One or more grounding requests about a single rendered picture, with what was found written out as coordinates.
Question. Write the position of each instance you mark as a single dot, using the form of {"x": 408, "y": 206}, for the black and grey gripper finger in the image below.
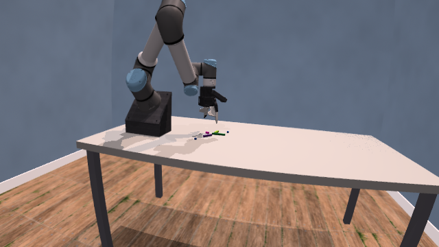
{"x": 214, "y": 111}
{"x": 205, "y": 111}

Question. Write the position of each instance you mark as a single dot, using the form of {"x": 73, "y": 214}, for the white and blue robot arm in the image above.
{"x": 168, "y": 30}

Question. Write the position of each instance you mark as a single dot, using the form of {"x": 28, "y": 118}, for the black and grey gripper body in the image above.
{"x": 206, "y": 98}

